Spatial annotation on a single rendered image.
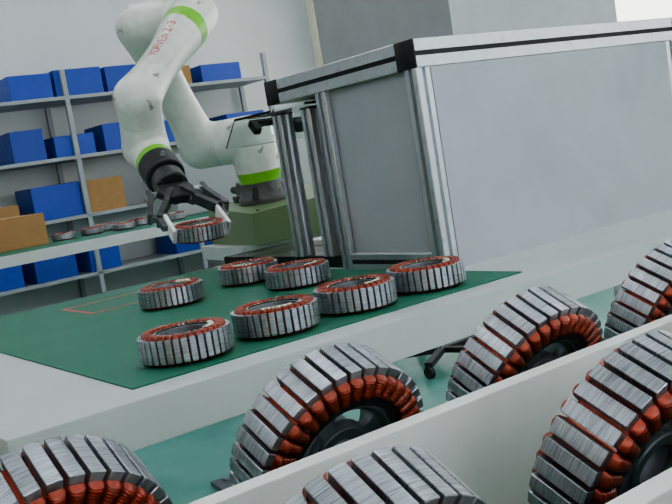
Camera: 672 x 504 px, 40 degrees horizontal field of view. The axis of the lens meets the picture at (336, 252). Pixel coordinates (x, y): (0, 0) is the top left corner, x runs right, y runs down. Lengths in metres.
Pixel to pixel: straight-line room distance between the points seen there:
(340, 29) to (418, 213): 0.44
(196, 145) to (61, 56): 6.26
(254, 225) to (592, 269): 1.28
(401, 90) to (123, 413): 0.77
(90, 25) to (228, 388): 8.14
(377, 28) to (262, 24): 8.22
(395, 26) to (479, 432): 1.24
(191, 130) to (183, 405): 1.75
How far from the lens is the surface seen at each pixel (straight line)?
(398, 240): 1.58
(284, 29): 10.05
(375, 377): 0.49
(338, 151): 1.67
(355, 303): 1.21
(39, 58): 8.84
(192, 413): 1.01
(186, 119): 2.67
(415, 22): 1.64
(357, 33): 1.76
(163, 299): 1.58
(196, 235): 1.90
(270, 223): 2.52
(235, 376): 1.03
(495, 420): 0.51
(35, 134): 8.14
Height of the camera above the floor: 0.96
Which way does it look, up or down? 6 degrees down
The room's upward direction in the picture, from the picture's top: 9 degrees counter-clockwise
